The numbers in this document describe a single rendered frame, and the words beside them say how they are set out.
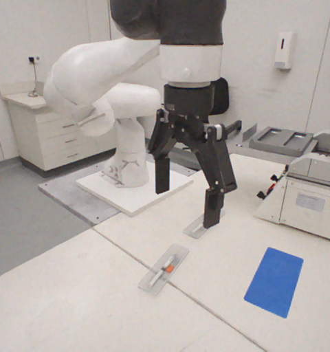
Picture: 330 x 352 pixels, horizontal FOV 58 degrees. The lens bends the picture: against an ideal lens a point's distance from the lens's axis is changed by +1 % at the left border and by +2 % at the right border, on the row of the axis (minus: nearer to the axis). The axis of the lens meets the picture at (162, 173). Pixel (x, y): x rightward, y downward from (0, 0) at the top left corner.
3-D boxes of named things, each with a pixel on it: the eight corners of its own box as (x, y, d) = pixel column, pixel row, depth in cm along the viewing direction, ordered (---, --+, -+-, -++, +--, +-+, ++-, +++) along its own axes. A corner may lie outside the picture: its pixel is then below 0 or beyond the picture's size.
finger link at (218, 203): (220, 177, 45) (235, 184, 43) (217, 205, 47) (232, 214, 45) (213, 179, 44) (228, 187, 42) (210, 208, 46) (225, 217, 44)
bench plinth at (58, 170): (134, 147, 374) (133, 139, 369) (44, 178, 295) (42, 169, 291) (110, 138, 403) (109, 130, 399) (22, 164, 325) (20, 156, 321)
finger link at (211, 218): (219, 183, 47) (223, 185, 46) (216, 221, 50) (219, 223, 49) (205, 189, 45) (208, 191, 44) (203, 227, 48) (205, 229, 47)
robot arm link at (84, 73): (42, 58, 61) (122, -66, 37) (115, 53, 73) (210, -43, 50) (64, 109, 62) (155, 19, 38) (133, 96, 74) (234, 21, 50)
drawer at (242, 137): (315, 150, 111) (320, 129, 107) (302, 171, 94) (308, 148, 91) (238, 135, 125) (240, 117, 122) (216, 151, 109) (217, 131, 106)
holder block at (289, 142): (312, 139, 109) (313, 133, 108) (300, 157, 94) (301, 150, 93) (266, 132, 117) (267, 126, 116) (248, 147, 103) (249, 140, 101)
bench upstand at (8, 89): (109, 80, 373) (108, 71, 368) (1, 95, 288) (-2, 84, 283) (107, 80, 375) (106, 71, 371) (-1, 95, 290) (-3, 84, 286)
